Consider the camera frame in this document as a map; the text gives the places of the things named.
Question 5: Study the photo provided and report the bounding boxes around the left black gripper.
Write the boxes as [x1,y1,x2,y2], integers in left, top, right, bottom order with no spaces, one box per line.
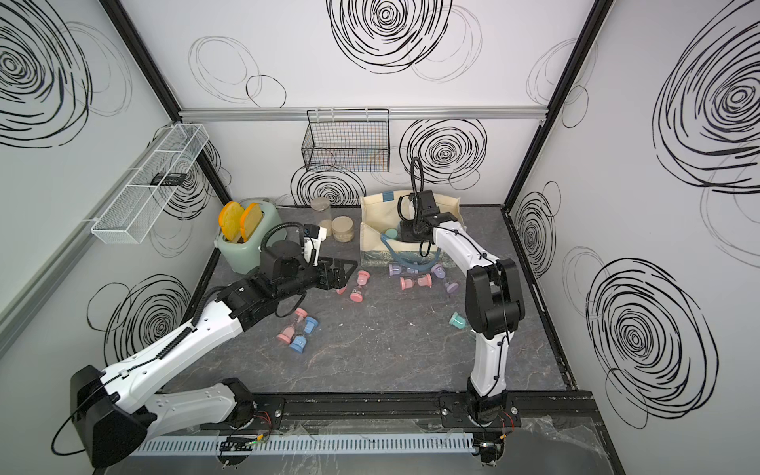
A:
[276,254,358,304]

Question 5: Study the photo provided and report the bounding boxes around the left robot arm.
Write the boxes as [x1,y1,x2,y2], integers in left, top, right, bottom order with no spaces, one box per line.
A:
[67,222,358,469]

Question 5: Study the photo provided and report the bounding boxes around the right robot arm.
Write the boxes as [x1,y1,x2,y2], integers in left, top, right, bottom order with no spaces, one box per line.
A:
[397,190,526,424]

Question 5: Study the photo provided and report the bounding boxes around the pink hourglass number fifteen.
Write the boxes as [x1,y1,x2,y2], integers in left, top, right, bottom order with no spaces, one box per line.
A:
[350,270,370,303]

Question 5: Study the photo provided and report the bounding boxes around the cream canvas tote bag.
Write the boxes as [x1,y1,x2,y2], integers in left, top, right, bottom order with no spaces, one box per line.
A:
[359,190,482,272]

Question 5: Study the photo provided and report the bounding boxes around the purple hourglass right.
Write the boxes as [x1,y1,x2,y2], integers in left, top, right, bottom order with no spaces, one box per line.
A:
[431,264,459,295]

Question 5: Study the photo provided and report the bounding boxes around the purple hourglass by bag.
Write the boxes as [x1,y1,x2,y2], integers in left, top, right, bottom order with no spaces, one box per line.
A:
[388,263,420,277]

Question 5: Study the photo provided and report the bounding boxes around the pink hourglass near bag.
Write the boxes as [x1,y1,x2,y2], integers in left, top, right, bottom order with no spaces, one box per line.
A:
[400,273,433,291]

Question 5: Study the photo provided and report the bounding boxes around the pink hourglass lower left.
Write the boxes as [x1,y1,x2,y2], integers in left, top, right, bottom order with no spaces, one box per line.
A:
[276,308,309,344]

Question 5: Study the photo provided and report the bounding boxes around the blue hourglass lower left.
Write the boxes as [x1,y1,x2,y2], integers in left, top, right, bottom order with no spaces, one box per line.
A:
[289,317,320,353]

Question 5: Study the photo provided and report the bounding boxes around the green hourglass right floor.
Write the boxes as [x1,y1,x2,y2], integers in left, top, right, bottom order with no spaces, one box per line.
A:
[448,312,475,336]

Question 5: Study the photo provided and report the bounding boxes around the tall glass jar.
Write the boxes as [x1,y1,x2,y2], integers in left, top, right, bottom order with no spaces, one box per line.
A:
[310,196,333,237]

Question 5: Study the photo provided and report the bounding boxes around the mint green toaster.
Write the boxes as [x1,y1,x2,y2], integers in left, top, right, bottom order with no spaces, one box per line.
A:
[214,199,282,274]

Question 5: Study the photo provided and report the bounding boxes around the right yellow toast slice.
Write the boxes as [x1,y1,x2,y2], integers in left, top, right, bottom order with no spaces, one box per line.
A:
[239,203,263,243]

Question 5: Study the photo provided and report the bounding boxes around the yellow toast slice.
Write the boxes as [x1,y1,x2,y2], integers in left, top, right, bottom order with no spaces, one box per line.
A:
[218,201,245,243]
[239,203,263,243]

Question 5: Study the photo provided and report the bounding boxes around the left yellow toast slice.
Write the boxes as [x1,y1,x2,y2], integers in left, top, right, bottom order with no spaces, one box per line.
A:
[218,201,245,243]

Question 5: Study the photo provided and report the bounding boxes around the black item in shelf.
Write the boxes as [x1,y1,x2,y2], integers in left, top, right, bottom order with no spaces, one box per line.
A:
[150,172,187,187]

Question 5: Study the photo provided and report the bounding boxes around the black corrugated cable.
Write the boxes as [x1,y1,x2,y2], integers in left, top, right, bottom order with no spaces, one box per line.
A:
[396,155,428,239]

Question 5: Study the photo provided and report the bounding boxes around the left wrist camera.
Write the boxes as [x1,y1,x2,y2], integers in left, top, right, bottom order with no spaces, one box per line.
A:
[301,224,327,266]

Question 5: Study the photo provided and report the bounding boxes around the black wire basket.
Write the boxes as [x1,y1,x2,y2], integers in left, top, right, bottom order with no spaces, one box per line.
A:
[301,108,391,172]

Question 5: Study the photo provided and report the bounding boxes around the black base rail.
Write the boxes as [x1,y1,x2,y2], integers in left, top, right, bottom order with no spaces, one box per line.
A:
[248,391,598,428]

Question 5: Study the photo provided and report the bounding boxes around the white wire shelf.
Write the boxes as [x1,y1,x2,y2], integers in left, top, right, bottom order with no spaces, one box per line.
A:
[91,124,210,245]

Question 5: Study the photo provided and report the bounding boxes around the white slotted cable duct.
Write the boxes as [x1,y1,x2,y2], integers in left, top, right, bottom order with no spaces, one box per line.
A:
[133,433,477,457]

